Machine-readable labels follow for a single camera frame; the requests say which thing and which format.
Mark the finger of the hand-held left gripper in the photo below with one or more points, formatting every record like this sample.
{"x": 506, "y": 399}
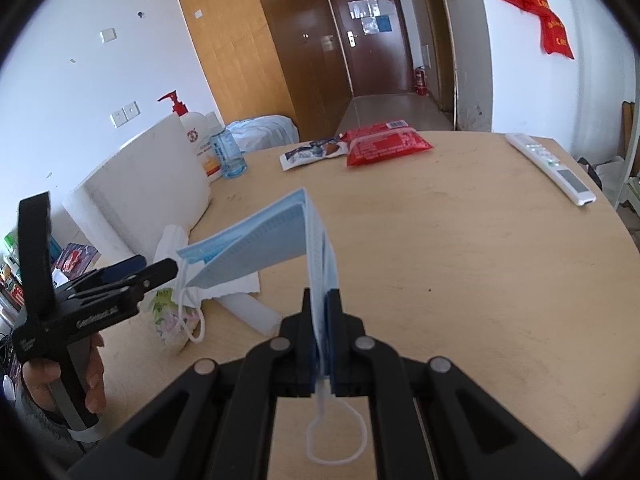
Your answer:
{"x": 125, "y": 266}
{"x": 152, "y": 277}

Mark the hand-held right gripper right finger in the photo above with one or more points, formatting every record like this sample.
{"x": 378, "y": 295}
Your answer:
{"x": 425, "y": 420}

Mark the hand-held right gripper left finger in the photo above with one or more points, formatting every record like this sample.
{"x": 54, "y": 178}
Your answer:
{"x": 240, "y": 410}

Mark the white tissue sheet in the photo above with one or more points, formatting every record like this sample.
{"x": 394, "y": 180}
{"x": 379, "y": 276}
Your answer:
{"x": 225, "y": 282}

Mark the white foam box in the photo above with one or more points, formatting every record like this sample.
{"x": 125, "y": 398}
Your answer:
{"x": 140, "y": 185}

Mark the blue face mask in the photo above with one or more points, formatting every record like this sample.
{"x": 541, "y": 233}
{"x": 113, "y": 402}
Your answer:
{"x": 270, "y": 235}

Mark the person's left forearm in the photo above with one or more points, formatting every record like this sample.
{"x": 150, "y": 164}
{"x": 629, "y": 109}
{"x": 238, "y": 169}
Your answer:
{"x": 45, "y": 435}

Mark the person's left hand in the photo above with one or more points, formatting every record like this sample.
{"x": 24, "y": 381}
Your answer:
{"x": 95, "y": 375}

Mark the printed plastic bag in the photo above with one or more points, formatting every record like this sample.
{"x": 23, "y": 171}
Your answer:
{"x": 167, "y": 320}

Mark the colourful printed cloth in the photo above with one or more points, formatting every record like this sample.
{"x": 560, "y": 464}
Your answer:
{"x": 80, "y": 260}

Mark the white foam tube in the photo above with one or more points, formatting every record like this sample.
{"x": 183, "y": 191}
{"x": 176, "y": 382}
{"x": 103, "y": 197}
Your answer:
{"x": 252, "y": 312}

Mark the clear blue cup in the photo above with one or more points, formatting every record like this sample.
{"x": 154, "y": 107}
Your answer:
{"x": 230, "y": 155}

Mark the red-capped spray bottle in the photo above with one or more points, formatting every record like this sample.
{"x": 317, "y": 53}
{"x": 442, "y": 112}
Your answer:
{"x": 202, "y": 135}

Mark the blue white snack packet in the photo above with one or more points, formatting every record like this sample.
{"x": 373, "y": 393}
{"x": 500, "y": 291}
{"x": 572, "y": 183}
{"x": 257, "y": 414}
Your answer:
{"x": 312, "y": 152}

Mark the wooden wardrobe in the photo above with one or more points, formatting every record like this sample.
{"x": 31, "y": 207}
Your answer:
{"x": 240, "y": 35}

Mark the red wet wipes packet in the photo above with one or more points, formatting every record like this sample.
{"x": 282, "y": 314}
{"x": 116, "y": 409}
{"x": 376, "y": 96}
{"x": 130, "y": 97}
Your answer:
{"x": 385, "y": 142}

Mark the white remote control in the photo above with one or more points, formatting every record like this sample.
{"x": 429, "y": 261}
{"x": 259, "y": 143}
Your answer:
{"x": 550, "y": 165}

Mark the brown entrance door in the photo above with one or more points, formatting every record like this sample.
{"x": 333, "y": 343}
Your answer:
{"x": 370, "y": 35}

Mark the red fire extinguisher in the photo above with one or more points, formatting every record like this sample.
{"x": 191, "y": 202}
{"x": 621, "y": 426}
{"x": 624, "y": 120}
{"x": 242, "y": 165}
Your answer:
{"x": 421, "y": 80}

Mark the red hanging bags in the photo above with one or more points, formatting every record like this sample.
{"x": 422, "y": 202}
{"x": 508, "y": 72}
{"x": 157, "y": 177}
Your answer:
{"x": 532, "y": 5}

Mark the double wall outlet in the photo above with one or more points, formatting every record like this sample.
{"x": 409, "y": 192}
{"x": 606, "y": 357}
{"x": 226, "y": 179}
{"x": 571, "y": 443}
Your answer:
{"x": 124, "y": 113}

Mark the white wall switch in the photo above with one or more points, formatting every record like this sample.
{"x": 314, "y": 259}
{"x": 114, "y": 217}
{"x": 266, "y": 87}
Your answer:
{"x": 108, "y": 35}

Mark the brown side door frame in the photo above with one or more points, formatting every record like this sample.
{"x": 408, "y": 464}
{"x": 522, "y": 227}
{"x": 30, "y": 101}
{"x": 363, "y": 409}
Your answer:
{"x": 442, "y": 45}

